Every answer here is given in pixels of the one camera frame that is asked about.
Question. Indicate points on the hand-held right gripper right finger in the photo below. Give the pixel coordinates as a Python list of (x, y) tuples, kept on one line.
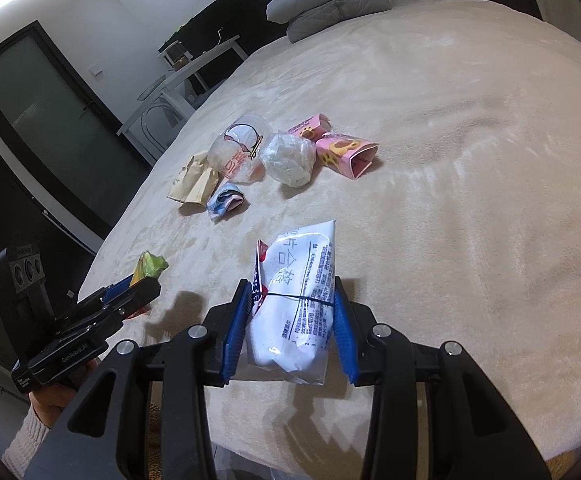
[(343, 340)]

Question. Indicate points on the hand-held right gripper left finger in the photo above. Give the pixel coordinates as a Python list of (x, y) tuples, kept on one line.
[(235, 332)]

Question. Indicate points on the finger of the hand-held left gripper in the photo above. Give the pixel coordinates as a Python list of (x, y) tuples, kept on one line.
[(119, 289), (138, 294)]

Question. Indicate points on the green wrapper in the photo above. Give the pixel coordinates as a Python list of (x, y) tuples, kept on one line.
[(151, 266)]

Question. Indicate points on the white printed snack bag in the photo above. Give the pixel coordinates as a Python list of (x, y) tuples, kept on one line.
[(295, 320)]

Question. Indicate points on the clear plastic cup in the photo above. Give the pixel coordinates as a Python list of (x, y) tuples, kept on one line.
[(235, 152)]

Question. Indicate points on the small pink snack carton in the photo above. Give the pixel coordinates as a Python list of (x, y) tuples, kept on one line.
[(310, 127)]

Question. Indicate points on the person's left forearm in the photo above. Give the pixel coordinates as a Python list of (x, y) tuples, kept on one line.
[(23, 445)]

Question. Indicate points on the person's left hand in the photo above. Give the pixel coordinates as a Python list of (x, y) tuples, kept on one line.
[(53, 402)]

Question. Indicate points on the black rubber band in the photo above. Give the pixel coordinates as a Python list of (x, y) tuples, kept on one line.
[(295, 298)]

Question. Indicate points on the dark cabinet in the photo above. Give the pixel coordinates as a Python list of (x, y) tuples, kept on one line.
[(15, 210)]

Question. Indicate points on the beige paper bag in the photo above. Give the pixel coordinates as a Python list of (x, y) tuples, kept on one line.
[(190, 182)]

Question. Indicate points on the blue and pink wrapper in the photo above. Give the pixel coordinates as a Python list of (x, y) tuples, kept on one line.
[(223, 200)]

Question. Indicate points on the dark door with frosted glass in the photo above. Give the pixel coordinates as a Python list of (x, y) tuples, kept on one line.
[(45, 125)]

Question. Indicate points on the crumpled clear plastic bag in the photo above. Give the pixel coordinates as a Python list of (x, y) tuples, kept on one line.
[(288, 157)]

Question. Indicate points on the large pink snack carton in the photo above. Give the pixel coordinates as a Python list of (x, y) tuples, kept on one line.
[(343, 152)]

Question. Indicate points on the bed with cream blanket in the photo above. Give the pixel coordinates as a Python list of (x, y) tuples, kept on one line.
[(470, 160)]

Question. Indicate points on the white desk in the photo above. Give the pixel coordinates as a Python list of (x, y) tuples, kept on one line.
[(205, 58)]

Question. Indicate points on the black headboard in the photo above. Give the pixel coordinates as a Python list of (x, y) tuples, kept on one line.
[(250, 5)]

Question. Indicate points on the white light switch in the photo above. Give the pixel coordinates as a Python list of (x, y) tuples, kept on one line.
[(98, 71)]

